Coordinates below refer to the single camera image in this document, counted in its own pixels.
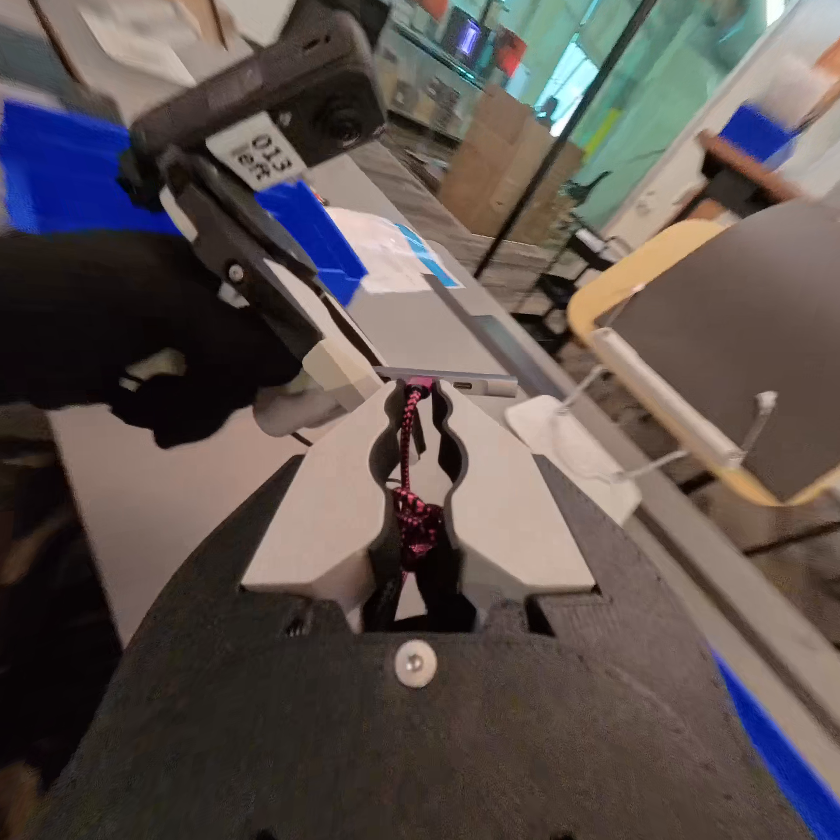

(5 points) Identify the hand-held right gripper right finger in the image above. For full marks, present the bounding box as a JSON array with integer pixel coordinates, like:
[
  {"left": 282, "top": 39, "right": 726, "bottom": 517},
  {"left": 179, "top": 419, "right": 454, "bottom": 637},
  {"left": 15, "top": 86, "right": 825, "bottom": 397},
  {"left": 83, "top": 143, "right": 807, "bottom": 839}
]
[{"left": 430, "top": 386, "right": 597, "bottom": 616}]

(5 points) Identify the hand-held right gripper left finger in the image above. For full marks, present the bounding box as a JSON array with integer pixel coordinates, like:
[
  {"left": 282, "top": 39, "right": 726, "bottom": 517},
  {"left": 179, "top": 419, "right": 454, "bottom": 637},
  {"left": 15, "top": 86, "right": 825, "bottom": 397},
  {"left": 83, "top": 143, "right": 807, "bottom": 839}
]
[{"left": 240, "top": 382, "right": 403, "bottom": 626}]

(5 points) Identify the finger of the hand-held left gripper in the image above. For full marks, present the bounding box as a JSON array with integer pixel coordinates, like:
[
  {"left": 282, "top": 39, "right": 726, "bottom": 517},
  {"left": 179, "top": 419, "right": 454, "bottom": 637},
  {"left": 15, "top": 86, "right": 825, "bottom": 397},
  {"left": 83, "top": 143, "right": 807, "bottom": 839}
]
[
  {"left": 264, "top": 259, "right": 370, "bottom": 414},
  {"left": 315, "top": 289, "right": 389, "bottom": 370}
]

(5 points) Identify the pink braided usb-c cable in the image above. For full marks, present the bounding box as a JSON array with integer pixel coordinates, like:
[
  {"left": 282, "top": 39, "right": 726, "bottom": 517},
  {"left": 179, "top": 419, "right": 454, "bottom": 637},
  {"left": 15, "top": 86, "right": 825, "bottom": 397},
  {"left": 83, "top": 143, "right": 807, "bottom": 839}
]
[{"left": 392, "top": 376, "right": 446, "bottom": 573}]

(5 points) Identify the grey usb hub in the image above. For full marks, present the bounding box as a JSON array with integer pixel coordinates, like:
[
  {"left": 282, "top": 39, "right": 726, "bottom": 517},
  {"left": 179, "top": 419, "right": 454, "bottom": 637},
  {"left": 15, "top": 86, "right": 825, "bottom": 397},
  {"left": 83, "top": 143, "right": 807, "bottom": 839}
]
[{"left": 292, "top": 365, "right": 521, "bottom": 448}]

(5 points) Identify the blue bin with black divider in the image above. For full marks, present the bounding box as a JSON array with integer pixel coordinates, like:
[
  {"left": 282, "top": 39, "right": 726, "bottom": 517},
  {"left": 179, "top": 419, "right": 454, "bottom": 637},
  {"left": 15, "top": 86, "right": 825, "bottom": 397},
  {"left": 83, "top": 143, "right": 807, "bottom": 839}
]
[{"left": 0, "top": 98, "right": 368, "bottom": 308}]

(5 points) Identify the person's left hand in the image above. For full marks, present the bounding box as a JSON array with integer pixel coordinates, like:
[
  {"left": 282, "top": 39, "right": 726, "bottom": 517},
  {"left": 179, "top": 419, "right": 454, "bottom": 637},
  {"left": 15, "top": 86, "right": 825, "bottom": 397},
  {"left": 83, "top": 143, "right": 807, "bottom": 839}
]
[{"left": 39, "top": 228, "right": 303, "bottom": 452}]

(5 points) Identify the white printed paper sheet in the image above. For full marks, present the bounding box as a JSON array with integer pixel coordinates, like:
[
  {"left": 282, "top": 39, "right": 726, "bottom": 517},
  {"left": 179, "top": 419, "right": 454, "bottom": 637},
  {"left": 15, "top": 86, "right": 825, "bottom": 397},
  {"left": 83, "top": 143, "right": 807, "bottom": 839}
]
[{"left": 325, "top": 206, "right": 434, "bottom": 295}]

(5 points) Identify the blue and white leaflet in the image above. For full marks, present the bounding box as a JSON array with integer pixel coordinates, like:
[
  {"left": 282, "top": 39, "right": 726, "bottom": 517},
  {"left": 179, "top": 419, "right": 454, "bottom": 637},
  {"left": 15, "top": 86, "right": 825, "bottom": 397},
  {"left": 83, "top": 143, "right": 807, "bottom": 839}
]
[{"left": 394, "top": 222, "right": 463, "bottom": 290}]

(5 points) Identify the storage shelf with boxes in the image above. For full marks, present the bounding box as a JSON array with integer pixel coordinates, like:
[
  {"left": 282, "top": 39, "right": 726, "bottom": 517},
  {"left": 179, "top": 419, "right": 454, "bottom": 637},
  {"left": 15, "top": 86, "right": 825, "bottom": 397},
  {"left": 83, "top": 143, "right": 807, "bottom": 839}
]
[{"left": 381, "top": 0, "right": 532, "bottom": 132}]

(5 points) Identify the large cardboard box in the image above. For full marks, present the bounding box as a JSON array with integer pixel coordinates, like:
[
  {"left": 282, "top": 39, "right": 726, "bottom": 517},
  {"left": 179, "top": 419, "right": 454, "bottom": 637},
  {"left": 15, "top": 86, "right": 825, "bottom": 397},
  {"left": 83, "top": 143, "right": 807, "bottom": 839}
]
[
  {"left": 499, "top": 125, "right": 586, "bottom": 245},
  {"left": 438, "top": 84, "right": 536, "bottom": 227}
]

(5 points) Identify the black utility cart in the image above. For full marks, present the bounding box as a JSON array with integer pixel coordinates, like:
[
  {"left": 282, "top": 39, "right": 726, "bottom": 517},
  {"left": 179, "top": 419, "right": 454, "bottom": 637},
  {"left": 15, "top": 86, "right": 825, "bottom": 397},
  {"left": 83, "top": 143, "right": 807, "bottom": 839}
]
[{"left": 518, "top": 172, "right": 631, "bottom": 329}]

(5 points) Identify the white base acrylic leg stand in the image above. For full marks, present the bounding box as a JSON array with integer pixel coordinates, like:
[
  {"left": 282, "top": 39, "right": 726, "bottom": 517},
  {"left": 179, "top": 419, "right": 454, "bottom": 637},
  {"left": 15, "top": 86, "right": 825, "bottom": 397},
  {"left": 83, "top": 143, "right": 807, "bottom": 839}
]
[{"left": 504, "top": 200, "right": 840, "bottom": 526}]

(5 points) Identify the black pillar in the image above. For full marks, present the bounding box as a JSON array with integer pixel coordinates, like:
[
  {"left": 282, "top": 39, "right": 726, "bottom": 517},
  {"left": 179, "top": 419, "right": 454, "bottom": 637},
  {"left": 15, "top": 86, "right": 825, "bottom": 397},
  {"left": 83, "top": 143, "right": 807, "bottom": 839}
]
[{"left": 472, "top": 0, "right": 659, "bottom": 280}]

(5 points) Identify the wooden side table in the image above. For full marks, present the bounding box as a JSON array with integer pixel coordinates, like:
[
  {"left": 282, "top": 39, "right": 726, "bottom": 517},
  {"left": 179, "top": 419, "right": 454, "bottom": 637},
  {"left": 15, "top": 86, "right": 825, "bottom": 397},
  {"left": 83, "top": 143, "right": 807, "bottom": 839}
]
[{"left": 696, "top": 128, "right": 808, "bottom": 221}]

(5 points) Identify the blue plastic bin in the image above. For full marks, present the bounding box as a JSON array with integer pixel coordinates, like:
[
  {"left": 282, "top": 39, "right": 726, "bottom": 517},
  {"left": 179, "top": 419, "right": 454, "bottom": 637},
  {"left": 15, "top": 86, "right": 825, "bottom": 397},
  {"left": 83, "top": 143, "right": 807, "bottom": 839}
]
[{"left": 718, "top": 101, "right": 802, "bottom": 173}]

